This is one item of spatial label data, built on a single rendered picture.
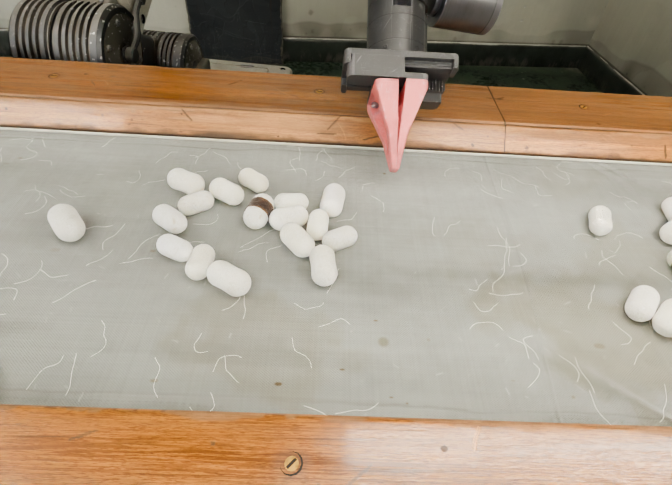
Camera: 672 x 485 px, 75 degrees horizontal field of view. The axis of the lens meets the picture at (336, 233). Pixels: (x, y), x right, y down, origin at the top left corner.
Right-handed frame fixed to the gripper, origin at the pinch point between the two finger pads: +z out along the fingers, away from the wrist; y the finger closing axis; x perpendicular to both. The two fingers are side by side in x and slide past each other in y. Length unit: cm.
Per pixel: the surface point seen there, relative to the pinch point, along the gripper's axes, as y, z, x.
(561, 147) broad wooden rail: 19.7, -4.4, 6.7
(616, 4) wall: 136, -129, 158
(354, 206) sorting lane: -3.5, 4.2, 0.9
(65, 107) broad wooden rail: -34.2, -6.3, 6.8
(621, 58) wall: 137, -101, 158
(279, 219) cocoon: -10.1, 6.1, -2.8
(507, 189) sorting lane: 12.0, 1.4, 3.2
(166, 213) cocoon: -19.3, 6.0, -3.1
